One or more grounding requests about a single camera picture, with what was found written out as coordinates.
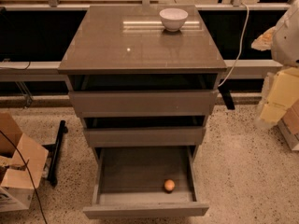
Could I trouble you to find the white power cable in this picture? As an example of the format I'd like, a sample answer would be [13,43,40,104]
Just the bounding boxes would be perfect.
[217,2,250,88]

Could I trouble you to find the cardboard box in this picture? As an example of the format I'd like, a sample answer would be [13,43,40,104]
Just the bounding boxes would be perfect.
[278,100,299,151]
[0,113,49,213]

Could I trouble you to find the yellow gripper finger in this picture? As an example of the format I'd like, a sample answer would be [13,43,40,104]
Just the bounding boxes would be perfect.
[251,27,276,51]

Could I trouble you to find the black cable left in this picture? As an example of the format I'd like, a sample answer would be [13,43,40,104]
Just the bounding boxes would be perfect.
[0,130,49,224]

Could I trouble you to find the black table leg bracket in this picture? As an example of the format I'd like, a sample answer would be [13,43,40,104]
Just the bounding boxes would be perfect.
[218,86,235,110]

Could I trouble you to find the cardboard box right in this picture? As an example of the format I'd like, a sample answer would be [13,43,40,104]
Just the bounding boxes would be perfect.
[278,100,299,151]

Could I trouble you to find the orange fruit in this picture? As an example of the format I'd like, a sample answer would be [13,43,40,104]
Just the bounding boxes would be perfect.
[164,179,175,192]

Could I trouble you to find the white ceramic bowl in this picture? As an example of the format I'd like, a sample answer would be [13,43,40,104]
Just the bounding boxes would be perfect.
[159,8,189,32]

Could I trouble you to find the grey bottom drawer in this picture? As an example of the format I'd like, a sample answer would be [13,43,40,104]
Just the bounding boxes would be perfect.
[83,147,208,219]

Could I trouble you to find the black metal stand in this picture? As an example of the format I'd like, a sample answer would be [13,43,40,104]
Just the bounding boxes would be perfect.
[44,120,68,187]

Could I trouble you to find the grey drawer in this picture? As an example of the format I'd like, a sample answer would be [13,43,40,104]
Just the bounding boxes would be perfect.
[66,73,219,118]
[84,116,206,147]
[83,147,208,219]

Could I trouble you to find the grey top drawer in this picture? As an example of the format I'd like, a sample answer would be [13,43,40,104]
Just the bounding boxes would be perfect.
[66,73,219,118]

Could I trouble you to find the grey drawer cabinet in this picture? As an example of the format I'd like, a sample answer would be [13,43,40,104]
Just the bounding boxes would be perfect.
[57,4,228,220]

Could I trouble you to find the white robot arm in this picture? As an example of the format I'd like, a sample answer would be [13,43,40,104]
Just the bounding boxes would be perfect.
[251,0,299,67]

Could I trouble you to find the cardboard box left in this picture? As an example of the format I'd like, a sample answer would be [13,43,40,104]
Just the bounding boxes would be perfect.
[0,113,49,213]

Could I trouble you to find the grey middle drawer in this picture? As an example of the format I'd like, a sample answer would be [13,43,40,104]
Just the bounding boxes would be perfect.
[84,116,206,147]

